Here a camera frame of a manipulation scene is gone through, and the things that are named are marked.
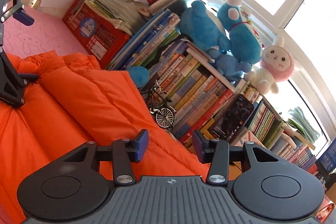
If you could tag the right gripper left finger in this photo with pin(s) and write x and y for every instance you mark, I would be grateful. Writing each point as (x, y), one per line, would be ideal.
(80, 183)

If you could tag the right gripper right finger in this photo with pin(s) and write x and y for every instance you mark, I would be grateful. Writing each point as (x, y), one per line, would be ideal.
(262, 183)

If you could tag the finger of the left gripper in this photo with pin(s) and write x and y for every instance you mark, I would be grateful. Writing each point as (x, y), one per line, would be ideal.
(12, 83)
(15, 9)

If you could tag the orange puffer jacket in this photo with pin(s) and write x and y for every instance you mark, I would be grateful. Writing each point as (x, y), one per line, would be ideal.
(73, 102)

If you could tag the pink bunny print mat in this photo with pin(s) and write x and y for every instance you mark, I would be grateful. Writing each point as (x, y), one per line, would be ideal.
(48, 33)

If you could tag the pink toy house bag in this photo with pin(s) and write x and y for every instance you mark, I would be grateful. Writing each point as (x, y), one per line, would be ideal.
(325, 212)

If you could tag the right row of books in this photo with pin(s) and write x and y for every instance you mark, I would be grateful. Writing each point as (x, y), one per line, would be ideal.
(285, 125)

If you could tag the row of books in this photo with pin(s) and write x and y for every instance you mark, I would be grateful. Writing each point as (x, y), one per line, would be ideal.
(285, 125)
(197, 90)

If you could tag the blue cardboard box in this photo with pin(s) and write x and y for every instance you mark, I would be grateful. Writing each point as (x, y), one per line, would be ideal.
(328, 159)

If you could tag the black smartphone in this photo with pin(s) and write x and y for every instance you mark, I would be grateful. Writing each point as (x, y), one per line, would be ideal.
(233, 119)

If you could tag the red plastic crate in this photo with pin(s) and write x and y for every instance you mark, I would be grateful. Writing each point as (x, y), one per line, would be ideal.
(96, 35)

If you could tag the stack of paper workbooks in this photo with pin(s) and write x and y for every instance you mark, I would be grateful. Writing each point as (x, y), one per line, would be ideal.
(129, 16)

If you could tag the miniature bicycle model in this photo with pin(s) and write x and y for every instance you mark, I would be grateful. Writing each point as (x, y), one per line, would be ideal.
(163, 113)

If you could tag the pink white plush lamb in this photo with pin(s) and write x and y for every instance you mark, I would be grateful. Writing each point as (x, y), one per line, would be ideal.
(276, 65)

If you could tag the blue plush ball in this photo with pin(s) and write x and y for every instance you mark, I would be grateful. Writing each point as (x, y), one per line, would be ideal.
(139, 75)

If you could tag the left row of books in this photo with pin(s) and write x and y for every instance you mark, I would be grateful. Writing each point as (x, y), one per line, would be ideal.
(197, 90)

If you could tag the blue plush toy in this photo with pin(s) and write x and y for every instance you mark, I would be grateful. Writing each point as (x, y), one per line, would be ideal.
(228, 38)

